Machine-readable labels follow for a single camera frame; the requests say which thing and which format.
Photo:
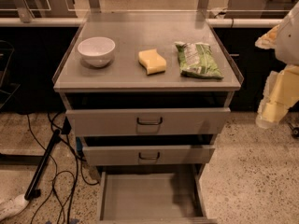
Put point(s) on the grey middle drawer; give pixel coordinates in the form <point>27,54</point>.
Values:
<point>147,150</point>

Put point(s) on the white ceramic bowl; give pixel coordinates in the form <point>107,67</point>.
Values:
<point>97,51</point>

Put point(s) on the black floor bar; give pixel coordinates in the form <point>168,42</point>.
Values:
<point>29,194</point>

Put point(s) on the grey drawer cabinet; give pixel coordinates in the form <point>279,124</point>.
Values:
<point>137,31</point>

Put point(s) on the green snack bag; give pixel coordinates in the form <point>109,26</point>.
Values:
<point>196,60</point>

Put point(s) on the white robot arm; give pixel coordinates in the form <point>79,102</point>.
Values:
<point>287,44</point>

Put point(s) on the grey drawer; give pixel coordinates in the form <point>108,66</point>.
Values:
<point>145,113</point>
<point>152,194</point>
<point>147,150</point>

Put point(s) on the grey bottom drawer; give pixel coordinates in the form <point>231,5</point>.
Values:
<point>152,194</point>

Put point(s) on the black caster wheel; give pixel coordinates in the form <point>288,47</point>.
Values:
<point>295,130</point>

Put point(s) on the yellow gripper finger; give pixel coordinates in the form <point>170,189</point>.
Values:
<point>280,93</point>
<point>268,40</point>

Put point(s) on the white horizontal rail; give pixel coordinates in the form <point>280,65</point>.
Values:
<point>72,22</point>

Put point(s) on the white shoe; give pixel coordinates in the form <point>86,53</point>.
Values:
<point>12,207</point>

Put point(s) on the yellow sponge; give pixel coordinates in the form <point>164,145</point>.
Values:
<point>152,61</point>

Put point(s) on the grey top drawer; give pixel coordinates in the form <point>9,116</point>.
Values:
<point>145,113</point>

